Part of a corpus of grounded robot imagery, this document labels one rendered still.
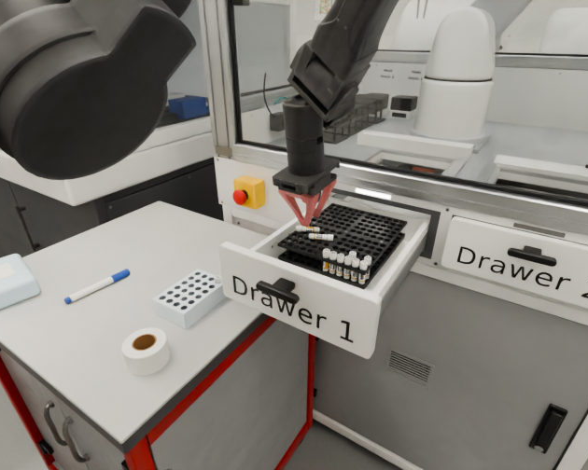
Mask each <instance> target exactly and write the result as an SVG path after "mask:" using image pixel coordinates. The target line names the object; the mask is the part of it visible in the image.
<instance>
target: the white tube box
mask: <svg viewBox="0 0 588 470"><path fill-rule="evenodd" d="M215 277H216V275H214V274H211V273H209V272H206V271H204V270H199V269H196V270H195V271H193V272H192V273H191V274H189V275H188V276H186V277H185V278H183V279H182V280H180V281H179V282H177V283H175V284H174V285H172V286H171V287H169V288H168V289H166V290H165V291H163V292H162V293H160V294H159V295H157V296H156V297H154V298H152V302H153V306H154V310H155V314H156V315H158V316H160V317H161V318H163V319H165V320H167V321H169V322H171V323H173V324H175V325H178V326H180V327H182V328H184V329H186V330H187V329H188V328H189V327H190V326H192V325H193V324H194V323H196V322H197V321H198V320H199V319H200V318H202V317H203V316H204V315H205V314H207V313H208V312H209V311H210V310H212V309H213V308H214V307H215V306H216V305H217V304H218V303H219V302H220V301H222V300H223V299H224V298H225V297H226V296H225V295H224V293H223V285H222V278H221V283H216V282H215Z"/></svg>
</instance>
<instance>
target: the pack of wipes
mask: <svg viewBox="0 0 588 470"><path fill-rule="evenodd" d="M40 292H41V289H40V286H39V284H38V281H37V279H36V277H35V276H34V274H33V273H32V271H31V270H30V269H29V267H28V266H27V264H26V263H25V261H23V259H22V258H21V256H20V255H18V254H13V255H9V256H4V257H1V258H0V310H1V309H3V308H5V307H7V306H10V305H12V304H15V303H18V302H20V301H23V300H25V299H27V298H29V297H33V296H36V295H38V294H39V293H40Z"/></svg>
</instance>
